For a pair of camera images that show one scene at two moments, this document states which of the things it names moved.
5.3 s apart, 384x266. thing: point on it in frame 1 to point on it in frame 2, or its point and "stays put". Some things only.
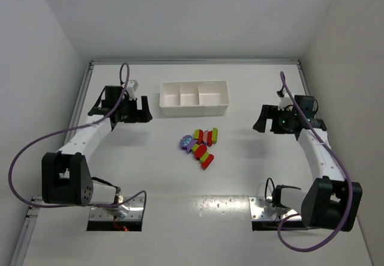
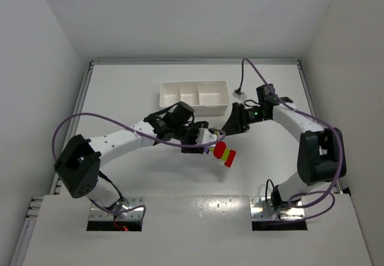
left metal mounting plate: [135, 206] stays put
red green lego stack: [201, 154] to [221, 151]
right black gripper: [272, 119] to [242, 118]
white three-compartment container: [194, 98] stays put
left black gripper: [137, 110] to [190, 138]
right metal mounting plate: [261, 210] stays put
